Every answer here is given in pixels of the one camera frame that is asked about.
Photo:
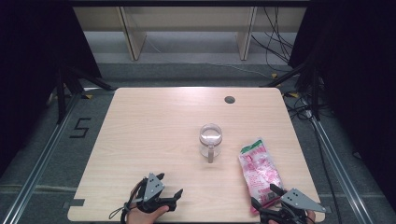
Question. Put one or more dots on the grey tape piece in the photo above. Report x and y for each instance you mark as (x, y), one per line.
(328, 209)
(74, 202)

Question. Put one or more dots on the person's left hand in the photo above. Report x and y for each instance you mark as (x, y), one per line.
(141, 217)

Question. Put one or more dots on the person's right hand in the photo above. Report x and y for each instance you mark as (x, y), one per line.
(311, 217)

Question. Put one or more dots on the yellow tape piece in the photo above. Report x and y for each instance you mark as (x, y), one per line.
(274, 75)
(88, 96)
(293, 94)

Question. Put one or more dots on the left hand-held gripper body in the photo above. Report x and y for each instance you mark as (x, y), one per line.
(153, 187)

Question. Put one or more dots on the black metal stand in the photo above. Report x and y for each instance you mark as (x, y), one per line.
(316, 93)
(60, 99)

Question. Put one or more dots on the metal floor rail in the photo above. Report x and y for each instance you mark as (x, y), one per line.
(39, 168)
(341, 161)

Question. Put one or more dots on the pink and white plastic bag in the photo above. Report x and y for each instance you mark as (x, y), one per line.
(258, 168)

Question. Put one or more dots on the glass jar with hinged lid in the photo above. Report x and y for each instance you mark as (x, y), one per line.
(210, 144)

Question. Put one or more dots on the black curtain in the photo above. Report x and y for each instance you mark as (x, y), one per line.
(358, 62)
(28, 62)

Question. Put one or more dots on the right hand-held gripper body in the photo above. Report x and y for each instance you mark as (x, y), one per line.
(299, 199)

